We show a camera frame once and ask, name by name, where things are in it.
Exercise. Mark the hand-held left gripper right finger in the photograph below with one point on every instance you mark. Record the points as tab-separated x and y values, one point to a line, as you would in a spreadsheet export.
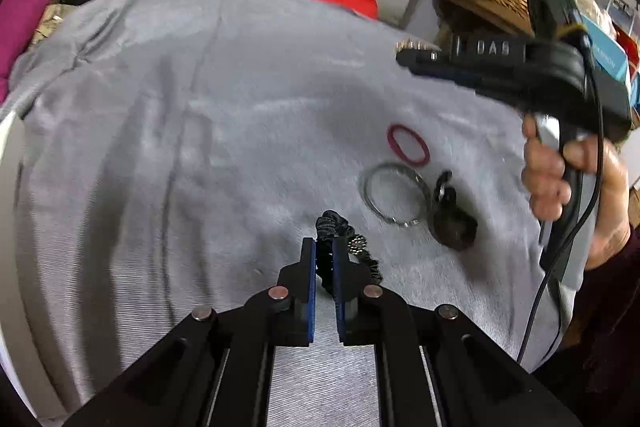
340	287

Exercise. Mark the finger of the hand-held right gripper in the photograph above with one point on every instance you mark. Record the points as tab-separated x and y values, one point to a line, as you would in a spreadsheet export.
425	64

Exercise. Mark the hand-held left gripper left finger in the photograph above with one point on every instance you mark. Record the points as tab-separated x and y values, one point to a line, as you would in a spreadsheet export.
309	287

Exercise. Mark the silver bangle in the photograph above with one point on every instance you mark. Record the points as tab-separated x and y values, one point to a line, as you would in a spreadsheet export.
363	192

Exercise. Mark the person's right forearm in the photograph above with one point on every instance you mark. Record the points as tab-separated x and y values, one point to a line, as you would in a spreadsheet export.
600	332

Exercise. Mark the person's right hand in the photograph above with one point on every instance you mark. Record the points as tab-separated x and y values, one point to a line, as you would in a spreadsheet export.
550	177

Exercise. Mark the grey blanket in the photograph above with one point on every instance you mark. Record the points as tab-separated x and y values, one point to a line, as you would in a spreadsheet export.
200	132

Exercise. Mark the beige lace cloth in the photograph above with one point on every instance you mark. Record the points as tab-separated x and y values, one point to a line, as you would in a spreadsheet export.
50	24

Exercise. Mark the magenta cushion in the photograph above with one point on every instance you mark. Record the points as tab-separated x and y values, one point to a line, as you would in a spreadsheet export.
22	27

